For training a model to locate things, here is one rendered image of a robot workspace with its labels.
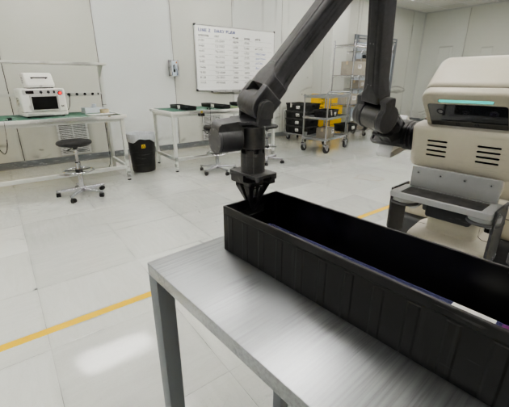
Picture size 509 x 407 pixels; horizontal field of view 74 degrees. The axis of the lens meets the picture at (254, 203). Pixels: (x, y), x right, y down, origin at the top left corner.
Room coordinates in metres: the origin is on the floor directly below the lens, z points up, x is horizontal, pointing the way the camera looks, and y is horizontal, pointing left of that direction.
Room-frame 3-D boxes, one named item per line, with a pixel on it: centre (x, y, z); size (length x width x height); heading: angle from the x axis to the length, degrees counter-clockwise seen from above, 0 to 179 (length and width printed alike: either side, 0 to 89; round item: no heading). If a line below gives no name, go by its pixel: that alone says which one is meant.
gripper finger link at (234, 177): (0.78, 0.01, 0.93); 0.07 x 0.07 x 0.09; 42
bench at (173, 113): (5.25, 0.57, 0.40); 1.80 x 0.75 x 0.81; 127
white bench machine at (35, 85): (3.92, 2.39, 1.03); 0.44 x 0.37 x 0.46; 132
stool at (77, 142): (3.46, 1.87, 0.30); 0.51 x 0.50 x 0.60; 83
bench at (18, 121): (3.94, 2.34, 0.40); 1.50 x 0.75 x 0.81; 127
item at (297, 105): (7.17, -0.99, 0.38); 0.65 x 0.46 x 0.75; 40
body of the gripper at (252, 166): (0.77, 0.00, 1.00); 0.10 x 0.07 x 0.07; 42
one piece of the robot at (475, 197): (0.86, -0.52, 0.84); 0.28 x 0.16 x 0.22; 41
